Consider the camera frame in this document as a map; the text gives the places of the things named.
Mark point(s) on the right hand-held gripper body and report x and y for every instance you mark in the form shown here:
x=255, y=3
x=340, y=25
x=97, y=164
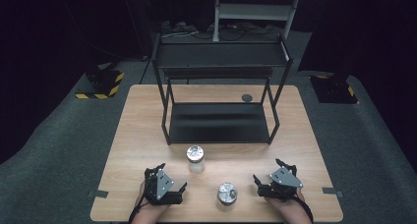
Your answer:
x=283, y=181

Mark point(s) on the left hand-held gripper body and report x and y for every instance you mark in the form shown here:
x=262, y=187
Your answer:
x=160, y=184

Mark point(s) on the glass jar with brown contents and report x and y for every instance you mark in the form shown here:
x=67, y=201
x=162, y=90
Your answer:
x=227, y=194

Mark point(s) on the glass jar with white powder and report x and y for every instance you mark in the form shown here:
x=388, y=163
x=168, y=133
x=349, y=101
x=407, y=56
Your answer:
x=195, y=156

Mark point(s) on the black metal two-tier shelf rack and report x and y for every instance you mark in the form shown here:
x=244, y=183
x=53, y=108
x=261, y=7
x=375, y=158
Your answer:
x=218, y=122

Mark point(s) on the person's right hand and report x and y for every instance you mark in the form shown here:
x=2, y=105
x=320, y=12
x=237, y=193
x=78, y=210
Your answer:
x=288, y=204

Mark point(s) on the person's left hand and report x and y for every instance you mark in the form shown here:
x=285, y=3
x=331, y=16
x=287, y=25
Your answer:
x=154, y=208

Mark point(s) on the grey tape strip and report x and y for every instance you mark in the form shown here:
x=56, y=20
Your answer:
x=98, y=194
x=331, y=192

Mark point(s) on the black yellow striped stand base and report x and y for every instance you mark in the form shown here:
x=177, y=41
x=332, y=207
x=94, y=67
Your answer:
x=334, y=89
x=103, y=81

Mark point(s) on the white metal stand frame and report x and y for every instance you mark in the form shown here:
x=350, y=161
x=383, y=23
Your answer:
x=252, y=11

